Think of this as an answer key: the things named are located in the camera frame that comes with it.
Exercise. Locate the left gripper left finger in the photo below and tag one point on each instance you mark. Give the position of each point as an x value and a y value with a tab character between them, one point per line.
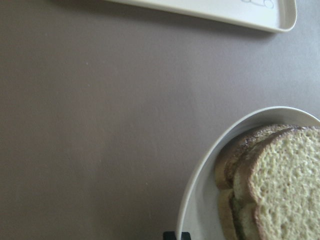
169	235

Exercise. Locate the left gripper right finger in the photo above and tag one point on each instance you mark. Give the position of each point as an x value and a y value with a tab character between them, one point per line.
185	236

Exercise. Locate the white plate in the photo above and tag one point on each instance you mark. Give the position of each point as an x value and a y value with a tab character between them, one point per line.
198	213

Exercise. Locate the bread slice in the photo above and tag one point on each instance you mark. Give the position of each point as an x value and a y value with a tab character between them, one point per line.
277	186
226	164

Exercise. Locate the cream rabbit tray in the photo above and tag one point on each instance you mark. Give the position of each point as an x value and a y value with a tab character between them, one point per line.
274	16

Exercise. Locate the bread slice on plate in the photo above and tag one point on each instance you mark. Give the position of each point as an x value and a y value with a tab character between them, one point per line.
226	164

